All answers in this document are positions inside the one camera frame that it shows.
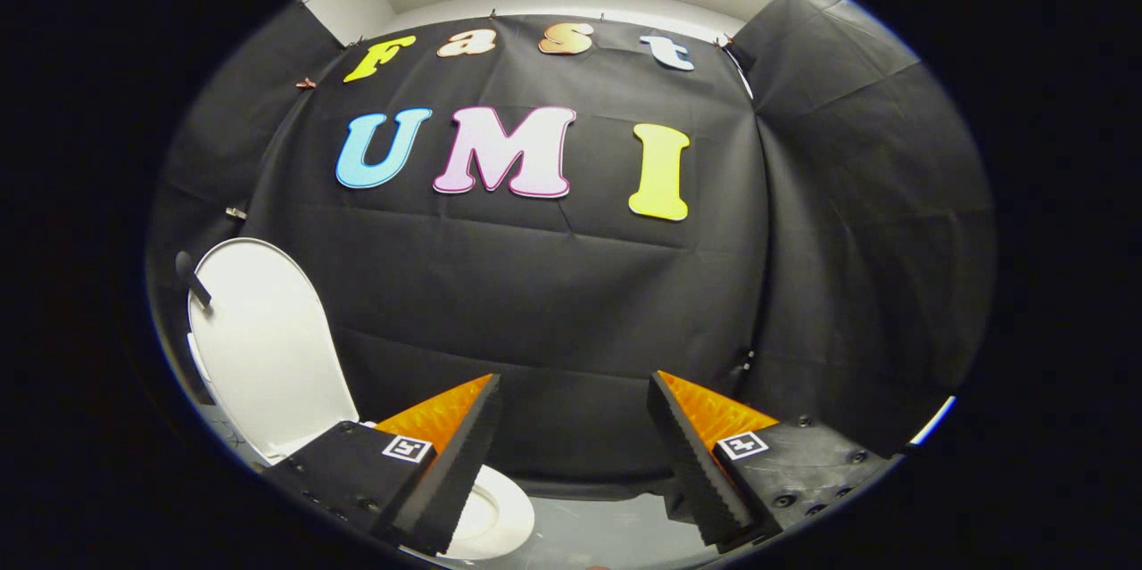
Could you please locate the black backdrop cloth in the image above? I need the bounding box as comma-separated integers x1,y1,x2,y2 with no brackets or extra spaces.
147,0,996,500

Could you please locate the white toilet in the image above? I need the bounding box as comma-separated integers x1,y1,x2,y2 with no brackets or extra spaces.
186,334,536,562

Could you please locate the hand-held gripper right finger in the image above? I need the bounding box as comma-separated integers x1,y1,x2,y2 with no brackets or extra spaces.
646,370,898,554

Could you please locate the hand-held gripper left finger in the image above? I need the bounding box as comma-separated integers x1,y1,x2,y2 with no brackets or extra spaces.
266,373,503,557

